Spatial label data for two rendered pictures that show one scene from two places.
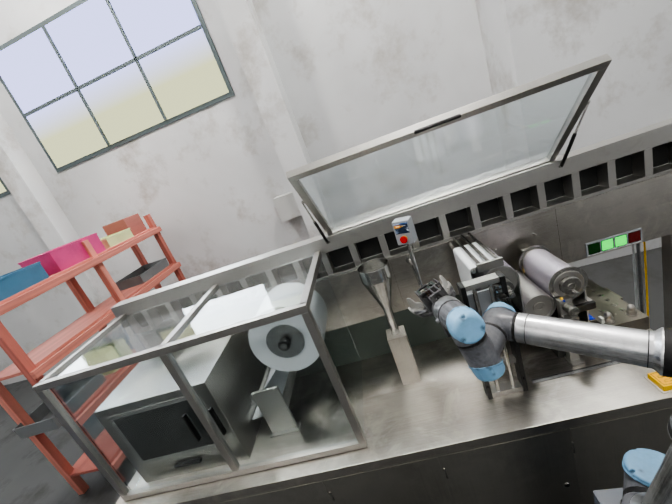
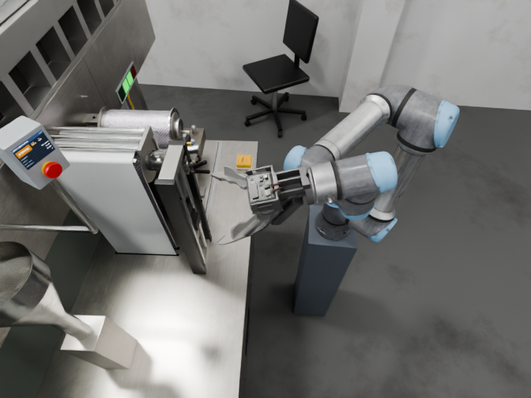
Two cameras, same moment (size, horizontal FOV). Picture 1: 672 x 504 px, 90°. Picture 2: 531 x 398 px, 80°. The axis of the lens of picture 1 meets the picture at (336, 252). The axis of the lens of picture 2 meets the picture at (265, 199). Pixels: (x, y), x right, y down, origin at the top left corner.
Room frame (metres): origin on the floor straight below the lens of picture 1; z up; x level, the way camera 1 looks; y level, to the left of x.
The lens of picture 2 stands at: (0.90, 0.15, 2.05)
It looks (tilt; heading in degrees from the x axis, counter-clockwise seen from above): 53 degrees down; 263
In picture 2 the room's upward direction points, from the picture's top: straight up
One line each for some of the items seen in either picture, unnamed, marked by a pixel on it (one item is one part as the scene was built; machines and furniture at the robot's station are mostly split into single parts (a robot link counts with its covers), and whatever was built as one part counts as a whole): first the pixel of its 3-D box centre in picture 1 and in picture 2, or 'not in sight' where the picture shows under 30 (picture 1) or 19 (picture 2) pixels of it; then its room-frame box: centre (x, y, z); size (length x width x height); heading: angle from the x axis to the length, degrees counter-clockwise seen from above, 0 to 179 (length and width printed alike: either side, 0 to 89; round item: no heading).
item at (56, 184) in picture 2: (414, 263); (73, 204); (1.25, -0.28, 1.51); 0.02 x 0.02 x 0.20
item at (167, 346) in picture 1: (225, 372); not in sight; (1.42, 0.71, 1.25); 1.19 x 0.57 x 0.70; 81
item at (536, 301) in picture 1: (525, 293); not in sight; (1.27, -0.72, 1.17); 0.26 x 0.12 x 0.12; 171
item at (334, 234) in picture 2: not in sight; (334, 219); (0.53, -0.53, 0.95); 0.15 x 0.15 x 0.10
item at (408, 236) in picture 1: (404, 231); (34, 155); (1.25, -0.28, 1.66); 0.07 x 0.07 x 0.10; 55
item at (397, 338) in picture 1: (394, 329); (80, 330); (1.35, -0.13, 1.18); 0.14 x 0.14 x 0.57
